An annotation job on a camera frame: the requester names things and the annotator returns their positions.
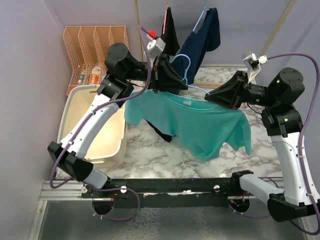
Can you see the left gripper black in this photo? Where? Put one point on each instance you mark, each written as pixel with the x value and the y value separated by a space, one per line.
pixel 164 76

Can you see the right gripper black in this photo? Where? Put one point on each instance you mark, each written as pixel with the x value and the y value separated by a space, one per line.
pixel 232 94

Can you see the light blue wire hanger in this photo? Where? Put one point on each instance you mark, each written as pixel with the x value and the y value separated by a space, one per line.
pixel 186 72

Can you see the teal t shirt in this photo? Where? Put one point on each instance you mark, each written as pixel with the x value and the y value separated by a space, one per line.
pixel 201 126

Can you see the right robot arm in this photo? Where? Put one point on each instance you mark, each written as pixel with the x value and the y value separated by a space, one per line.
pixel 284 126

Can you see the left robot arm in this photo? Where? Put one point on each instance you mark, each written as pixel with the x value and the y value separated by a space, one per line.
pixel 126 78

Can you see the navy blue t shirt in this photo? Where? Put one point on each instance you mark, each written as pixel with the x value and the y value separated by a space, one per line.
pixel 197 44

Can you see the black t shirt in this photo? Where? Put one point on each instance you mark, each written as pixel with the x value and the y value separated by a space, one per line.
pixel 170 37

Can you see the blue hanger under navy shirt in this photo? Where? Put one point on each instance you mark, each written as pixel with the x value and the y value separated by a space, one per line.
pixel 201 15

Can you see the pink hanger under black shirt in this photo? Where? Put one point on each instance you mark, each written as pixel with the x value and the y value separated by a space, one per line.
pixel 165 17

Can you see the orange plastic file organizer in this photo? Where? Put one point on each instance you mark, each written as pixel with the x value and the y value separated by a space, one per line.
pixel 88 46

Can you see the wooden clothes rack frame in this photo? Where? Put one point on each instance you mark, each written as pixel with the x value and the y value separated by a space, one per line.
pixel 245 25

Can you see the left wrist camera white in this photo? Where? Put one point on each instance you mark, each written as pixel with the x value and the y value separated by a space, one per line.
pixel 156 45

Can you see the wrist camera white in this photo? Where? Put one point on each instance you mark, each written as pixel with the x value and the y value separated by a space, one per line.
pixel 253 64
pixel 156 45

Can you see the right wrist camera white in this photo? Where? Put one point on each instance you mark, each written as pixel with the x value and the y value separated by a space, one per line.
pixel 253 64

